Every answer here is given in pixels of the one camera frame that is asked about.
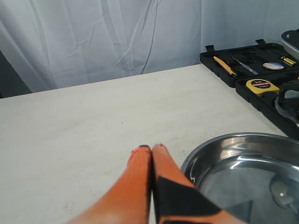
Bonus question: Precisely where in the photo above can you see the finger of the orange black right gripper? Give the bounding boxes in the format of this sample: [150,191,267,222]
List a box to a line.
[274,89,299,126]

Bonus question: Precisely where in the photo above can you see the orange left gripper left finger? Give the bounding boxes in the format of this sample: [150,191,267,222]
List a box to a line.
[68,145,152,224]

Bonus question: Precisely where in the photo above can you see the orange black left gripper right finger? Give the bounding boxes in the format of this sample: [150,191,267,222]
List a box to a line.
[152,144,244,224]

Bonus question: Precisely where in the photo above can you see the black plastic tool case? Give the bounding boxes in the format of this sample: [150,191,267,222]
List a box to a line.
[200,39,299,140]

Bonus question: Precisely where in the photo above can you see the yellow tape measure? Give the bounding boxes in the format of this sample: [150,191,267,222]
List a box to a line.
[246,79,280,96]

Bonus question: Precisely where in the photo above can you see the electrical tape roll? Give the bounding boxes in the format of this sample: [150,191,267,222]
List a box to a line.
[263,63,285,70]

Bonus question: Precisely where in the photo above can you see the yellow black screwdriver bits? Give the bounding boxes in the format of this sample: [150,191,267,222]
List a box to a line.
[281,56,296,66]

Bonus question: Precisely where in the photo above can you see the yellow utility knife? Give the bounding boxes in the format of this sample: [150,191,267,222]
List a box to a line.
[213,56,237,77]

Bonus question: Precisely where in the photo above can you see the round stainless steel tray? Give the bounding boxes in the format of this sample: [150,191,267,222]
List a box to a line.
[181,133,299,224]

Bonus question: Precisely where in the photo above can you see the white wrinkled backdrop curtain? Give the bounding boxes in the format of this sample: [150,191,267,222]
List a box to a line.
[0,0,299,97]

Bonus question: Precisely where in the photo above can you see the clear handle small screwdriver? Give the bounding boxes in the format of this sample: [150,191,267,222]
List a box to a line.
[231,56,259,75]

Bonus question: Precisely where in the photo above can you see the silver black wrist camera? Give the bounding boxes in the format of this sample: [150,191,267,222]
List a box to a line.
[281,29,299,60]

